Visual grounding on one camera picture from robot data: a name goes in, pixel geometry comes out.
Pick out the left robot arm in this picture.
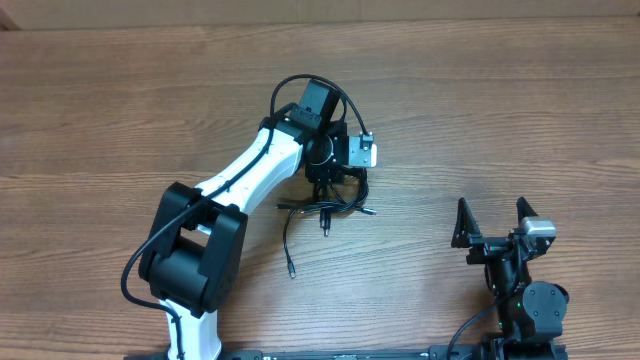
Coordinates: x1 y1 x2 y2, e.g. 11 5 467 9
127 74 376 359

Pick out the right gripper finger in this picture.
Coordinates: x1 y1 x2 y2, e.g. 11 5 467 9
451 197 482 248
516 197 538 222

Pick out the black usb cable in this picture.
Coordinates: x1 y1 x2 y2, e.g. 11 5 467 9
274 201 331 280
299 167 379 238

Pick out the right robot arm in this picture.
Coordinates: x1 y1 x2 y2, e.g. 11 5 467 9
445 197 570 359

